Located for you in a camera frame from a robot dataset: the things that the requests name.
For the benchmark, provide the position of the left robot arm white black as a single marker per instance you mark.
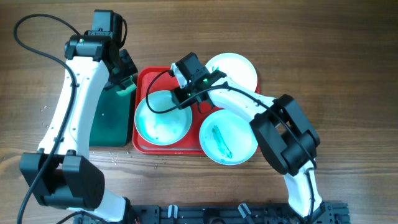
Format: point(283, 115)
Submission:
point(60, 174)

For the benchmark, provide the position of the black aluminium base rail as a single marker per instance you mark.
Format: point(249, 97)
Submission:
point(280, 213)

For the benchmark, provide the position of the white plate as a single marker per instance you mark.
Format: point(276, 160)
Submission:
point(237, 67)
point(161, 129)
point(227, 139)

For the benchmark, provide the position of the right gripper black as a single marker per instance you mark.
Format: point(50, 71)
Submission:
point(178, 99)

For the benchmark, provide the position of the black tray green water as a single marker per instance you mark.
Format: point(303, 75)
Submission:
point(112, 124)

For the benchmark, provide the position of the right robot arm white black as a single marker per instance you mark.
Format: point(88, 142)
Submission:
point(284, 135)

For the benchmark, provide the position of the green sponge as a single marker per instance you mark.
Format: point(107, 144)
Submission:
point(126, 87)

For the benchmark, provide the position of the red plastic tray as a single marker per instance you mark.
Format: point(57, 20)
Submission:
point(189, 144)

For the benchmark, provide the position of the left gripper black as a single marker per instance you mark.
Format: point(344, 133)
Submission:
point(129, 68)

